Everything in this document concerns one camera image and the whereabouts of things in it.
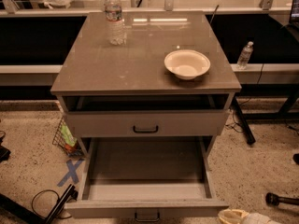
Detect white yellow robot arm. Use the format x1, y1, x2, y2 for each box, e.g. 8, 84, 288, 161
218, 209, 280, 224

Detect grey drawer cabinet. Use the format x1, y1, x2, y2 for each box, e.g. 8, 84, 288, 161
51, 11, 240, 152

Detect grey top drawer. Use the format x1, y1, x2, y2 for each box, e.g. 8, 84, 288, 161
64, 110, 228, 138

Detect grey open middle drawer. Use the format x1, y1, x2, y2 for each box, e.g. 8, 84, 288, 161
65, 137, 228, 219

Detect white bowl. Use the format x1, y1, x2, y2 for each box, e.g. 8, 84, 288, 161
164, 49, 210, 80

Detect green packet in basket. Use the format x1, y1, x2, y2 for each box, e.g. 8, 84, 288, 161
60, 124, 77, 147

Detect blue tape cross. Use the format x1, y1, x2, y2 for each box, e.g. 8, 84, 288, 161
57, 159, 83, 187

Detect clear plastic water bottle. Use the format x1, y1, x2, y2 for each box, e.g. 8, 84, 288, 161
104, 0, 125, 45

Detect small background water bottle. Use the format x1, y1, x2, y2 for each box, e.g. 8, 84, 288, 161
237, 41, 253, 70

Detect black stand leg right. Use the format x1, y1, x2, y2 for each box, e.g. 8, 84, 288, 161
232, 97, 255, 146

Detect black stand leg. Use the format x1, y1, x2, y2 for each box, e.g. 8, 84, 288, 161
0, 184, 78, 224
232, 97, 255, 146

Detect black bar bottom right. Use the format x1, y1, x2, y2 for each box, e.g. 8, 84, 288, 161
265, 192, 299, 206

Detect black stand leg left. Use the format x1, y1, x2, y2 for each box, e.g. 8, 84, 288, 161
0, 184, 78, 224

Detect black top drawer handle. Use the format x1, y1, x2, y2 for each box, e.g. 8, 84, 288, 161
133, 125, 159, 133

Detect black drawer handle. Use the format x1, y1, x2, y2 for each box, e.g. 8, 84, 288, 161
133, 125, 159, 133
135, 212, 160, 223

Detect wire mesh basket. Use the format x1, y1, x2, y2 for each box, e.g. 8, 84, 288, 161
52, 119, 83, 157

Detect black middle drawer handle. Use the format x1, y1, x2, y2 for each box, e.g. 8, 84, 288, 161
135, 212, 160, 223

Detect black floor cable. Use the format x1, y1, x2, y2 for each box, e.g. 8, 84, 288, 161
30, 189, 73, 220

